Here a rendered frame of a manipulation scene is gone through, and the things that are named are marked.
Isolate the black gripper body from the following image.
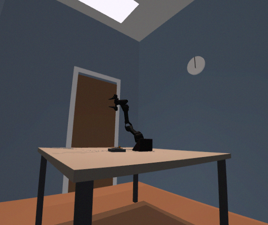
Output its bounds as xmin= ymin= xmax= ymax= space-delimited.
xmin=114 ymin=94 xmax=122 ymax=111

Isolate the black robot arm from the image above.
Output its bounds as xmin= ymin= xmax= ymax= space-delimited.
xmin=121 ymin=99 xmax=144 ymax=143

